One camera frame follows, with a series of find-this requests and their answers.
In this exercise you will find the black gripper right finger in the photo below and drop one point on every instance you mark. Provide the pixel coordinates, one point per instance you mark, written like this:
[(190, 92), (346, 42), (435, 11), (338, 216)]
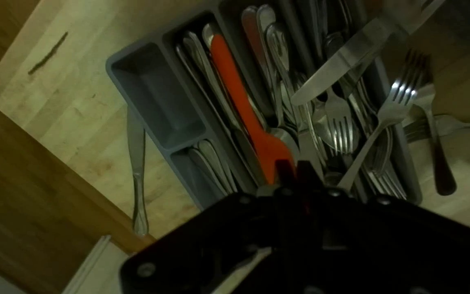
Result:
[(311, 176)]

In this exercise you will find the silver metal fork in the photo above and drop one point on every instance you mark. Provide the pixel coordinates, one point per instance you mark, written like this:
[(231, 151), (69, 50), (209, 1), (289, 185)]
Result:
[(438, 156), (387, 109), (466, 125), (338, 131)]

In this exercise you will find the orange plastic utensil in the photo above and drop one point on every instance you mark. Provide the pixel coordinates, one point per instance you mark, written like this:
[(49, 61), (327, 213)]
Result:
[(245, 109)]

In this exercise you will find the silver metal spoon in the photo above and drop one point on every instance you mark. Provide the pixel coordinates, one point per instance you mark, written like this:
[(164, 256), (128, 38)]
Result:
[(270, 43)]

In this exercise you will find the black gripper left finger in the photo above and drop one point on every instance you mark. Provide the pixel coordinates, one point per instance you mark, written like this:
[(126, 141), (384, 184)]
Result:
[(286, 176)]

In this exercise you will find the long silver table knife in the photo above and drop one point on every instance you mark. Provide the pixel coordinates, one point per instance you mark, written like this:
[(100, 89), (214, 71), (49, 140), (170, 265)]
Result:
[(138, 164)]

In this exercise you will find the silver metal knife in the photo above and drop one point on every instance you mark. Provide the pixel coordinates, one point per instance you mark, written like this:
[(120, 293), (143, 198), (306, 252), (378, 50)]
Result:
[(203, 71), (343, 60)]

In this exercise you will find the gray cutlery tray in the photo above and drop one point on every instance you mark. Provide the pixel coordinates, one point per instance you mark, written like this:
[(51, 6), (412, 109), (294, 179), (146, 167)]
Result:
[(154, 92)]

